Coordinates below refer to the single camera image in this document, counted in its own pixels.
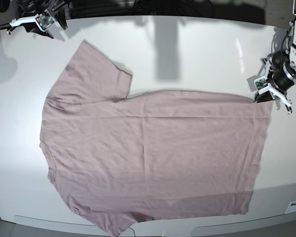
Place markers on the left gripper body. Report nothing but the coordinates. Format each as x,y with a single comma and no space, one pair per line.
280,75

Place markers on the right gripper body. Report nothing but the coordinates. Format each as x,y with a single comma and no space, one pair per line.
30,22

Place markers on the pink T-shirt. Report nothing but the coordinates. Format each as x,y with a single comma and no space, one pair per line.
168,154

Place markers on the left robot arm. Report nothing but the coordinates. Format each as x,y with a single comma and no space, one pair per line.
288,44

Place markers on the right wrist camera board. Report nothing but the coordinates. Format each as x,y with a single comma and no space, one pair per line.
45,21

